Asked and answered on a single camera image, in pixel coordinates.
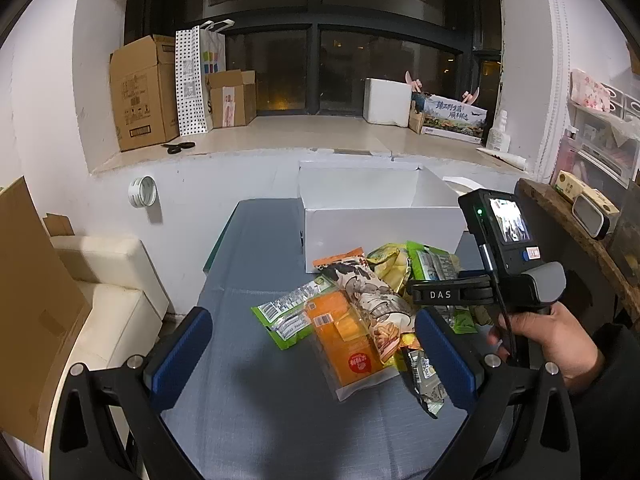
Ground pink floral pouch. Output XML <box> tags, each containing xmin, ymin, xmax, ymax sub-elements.
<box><xmin>570</xmin><ymin>68</ymin><xmax>624</xmax><ymax>113</ymax></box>

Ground small open cardboard box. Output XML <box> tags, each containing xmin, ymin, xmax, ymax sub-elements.
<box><xmin>206</xmin><ymin>70</ymin><xmax>257</xmax><ymax>129</ymax></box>

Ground orange snack packet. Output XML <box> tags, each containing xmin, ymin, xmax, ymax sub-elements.
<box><xmin>305</xmin><ymin>289</ymin><xmax>399</xmax><ymax>402</ymax></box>

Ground white framed mirror device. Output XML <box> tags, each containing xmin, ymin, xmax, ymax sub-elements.
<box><xmin>572</xmin><ymin>194</ymin><xmax>611</xmax><ymax>240</ymax></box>

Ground large green snack bag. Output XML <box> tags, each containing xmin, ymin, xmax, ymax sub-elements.
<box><xmin>407</xmin><ymin>240</ymin><xmax>477</xmax><ymax>335</ymax></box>

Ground large brown cardboard box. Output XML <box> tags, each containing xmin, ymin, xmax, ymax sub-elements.
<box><xmin>108</xmin><ymin>35</ymin><xmax>179</xmax><ymax>152</ymax></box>

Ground small green snack packet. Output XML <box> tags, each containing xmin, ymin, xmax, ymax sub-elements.
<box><xmin>250</xmin><ymin>276</ymin><xmax>336</xmax><ymax>350</ymax></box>

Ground white foam box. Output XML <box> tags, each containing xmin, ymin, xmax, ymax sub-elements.
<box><xmin>362</xmin><ymin>78</ymin><xmax>411</xmax><ymax>128</ymax></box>

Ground white tape roll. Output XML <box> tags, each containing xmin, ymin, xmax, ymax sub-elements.
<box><xmin>128</xmin><ymin>176</ymin><xmax>157</xmax><ymax>208</ymax></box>

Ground rolled white paper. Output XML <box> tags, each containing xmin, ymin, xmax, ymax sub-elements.
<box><xmin>477</xmin><ymin>146</ymin><xmax>527</xmax><ymax>171</ymax></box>

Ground flat brown cardboard sheet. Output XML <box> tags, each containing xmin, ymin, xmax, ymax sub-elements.
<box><xmin>1</xmin><ymin>178</ymin><xmax>90</xmax><ymax>451</ymax></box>

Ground white spray bottle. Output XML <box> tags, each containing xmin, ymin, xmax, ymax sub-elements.
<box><xmin>486</xmin><ymin>110</ymin><xmax>511</xmax><ymax>153</ymax></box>

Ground black scissors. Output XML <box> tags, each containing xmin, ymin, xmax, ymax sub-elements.
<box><xmin>163</xmin><ymin>141</ymin><xmax>195</xmax><ymax>155</ymax></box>

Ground cream sofa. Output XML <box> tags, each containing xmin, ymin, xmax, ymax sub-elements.
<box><xmin>49</xmin><ymin>233</ymin><xmax>172</xmax><ymax>371</ymax></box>

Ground white dotted paper bag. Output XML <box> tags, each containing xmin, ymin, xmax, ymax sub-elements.
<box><xmin>175</xmin><ymin>18</ymin><xmax>234</xmax><ymax>136</ymax></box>

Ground landscape printed long box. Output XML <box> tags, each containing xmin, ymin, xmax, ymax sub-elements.
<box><xmin>420</xmin><ymin>94</ymin><xmax>487</xmax><ymax>145</ymax></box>

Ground cartoon print snack bag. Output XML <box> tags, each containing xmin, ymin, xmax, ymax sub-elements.
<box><xmin>312</xmin><ymin>248</ymin><xmax>416</xmax><ymax>363</ymax></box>

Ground brown wooden side table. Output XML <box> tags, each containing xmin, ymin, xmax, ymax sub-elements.
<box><xmin>515</xmin><ymin>179</ymin><xmax>639</xmax><ymax>334</ymax></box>

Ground clear plastic drawer organizer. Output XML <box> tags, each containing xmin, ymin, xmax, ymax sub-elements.
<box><xmin>552</xmin><ymin>96</ymin><xmax>639</xmax><ymax>191</ymax></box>

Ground silver black snack packet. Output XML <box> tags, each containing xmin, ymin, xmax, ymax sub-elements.
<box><xmin>401</xmin><ymin>348</ymin><xmax>447</xmax><ymax>419</ymax></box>

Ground white open storage box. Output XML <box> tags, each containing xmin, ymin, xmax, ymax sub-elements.
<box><xmin>298</xmin><ymin>160</ymin><xmax>466</xmax><ymax>272</ymax></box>

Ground yellow Kuromi popcorn bag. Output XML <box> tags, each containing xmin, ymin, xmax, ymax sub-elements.
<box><xmin>367</xmin><ymin>243</ymin><xmax>411</xmax><ymax>295</ymax></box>

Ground person's right hand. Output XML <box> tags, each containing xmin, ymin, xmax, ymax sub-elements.
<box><xmin>509</xmin><ymin>301</ymin><xmax>604</xmax><ymax>392</ymax></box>

